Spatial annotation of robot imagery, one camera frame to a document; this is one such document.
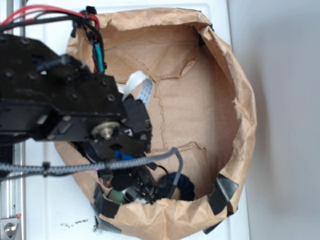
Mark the black tape piece right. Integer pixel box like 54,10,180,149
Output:
208,173,239,215

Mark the black tape piece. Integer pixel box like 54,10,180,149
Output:
208,173,239,215
93,184,121,219

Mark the white flat ribbon cable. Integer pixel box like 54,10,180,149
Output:
121,70,154,106

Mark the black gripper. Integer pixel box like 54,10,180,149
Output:
97,162,160,204

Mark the aluminium frame rail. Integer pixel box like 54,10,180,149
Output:
0,24,27,240

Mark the grey braided cable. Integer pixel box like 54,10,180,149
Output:
0,147,185,201

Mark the black tape piece left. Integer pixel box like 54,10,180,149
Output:
93,184,121,219

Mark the brown paper bag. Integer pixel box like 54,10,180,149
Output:
74,8,257,240

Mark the green plush animal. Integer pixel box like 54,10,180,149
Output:
107,189,126,204

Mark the metal corner bracket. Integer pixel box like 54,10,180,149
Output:
0,217,22,240

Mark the dark blue rope ring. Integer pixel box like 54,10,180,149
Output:
157,171,196,202

